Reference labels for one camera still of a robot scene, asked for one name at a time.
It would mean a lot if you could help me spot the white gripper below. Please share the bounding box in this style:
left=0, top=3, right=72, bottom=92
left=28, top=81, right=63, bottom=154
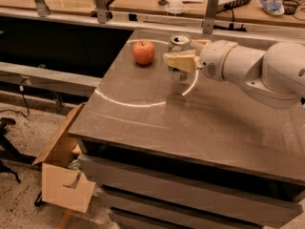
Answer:
left=163, top=39, right=237, bottom=81

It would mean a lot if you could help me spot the green white 7up can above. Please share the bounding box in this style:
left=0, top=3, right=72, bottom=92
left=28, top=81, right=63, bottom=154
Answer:
left=165, top=33, right=191, bottom=81

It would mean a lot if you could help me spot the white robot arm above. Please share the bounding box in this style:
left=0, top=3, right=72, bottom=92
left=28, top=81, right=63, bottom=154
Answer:
left=163, top=40, right=305, bottom=108

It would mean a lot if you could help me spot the red apple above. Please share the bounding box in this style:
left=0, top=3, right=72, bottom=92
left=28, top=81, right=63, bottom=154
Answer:
left=132, top=40, right=155, bottom=65

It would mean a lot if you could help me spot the clear plastic cup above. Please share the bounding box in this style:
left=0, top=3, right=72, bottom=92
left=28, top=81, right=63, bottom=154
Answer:
left=165, top=1, right=187, bottom=15

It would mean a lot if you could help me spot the grey power strip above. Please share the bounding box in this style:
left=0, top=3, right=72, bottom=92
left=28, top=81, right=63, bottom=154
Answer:
left=216, top=0, right=252, bottom=12

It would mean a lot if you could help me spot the white blue bowl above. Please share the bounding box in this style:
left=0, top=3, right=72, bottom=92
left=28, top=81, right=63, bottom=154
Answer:
left=260, top=1, right=285, bottom=16

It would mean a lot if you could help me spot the black mesh cup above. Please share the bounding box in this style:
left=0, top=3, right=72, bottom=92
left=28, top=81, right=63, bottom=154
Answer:
left=282, top=0, right=299, bottom=15

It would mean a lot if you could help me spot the grey drawer cabinet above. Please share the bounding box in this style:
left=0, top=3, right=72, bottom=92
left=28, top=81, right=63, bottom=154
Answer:
left=78, top=143, right=304, bottom=229

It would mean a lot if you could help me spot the cardboard box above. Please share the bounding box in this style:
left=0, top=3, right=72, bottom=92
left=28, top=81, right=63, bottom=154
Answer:
left=32, top=104, right=95, bottom=213

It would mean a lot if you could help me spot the black chair base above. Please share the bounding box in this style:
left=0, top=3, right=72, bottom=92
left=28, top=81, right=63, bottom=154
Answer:
left=0, top=117, right=35, bottom=183

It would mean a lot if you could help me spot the metal bracket right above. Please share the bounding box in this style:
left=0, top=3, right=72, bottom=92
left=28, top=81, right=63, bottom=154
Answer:
left=203, top=0, right=219, bottom=34

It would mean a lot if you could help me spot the metal bracket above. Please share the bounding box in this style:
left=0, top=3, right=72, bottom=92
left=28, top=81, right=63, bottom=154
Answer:
left=94, top=0, right=108, bottom=24
left=34, top=0, right=51, bottom=17
left=203, top=0, right=219, bottom=34

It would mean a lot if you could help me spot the metal bracket middle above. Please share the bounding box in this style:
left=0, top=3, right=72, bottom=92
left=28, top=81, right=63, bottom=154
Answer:
left=94, top=0, right=108, bottom=24

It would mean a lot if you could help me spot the grey metal rail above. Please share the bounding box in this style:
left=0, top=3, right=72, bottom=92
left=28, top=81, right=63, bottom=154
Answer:
left=0, top=62, right=101, bottom=97

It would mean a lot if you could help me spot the metal bracket left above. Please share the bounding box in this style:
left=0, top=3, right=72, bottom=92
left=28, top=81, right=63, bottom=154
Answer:
left=34, top=0, right=51, bottom=17

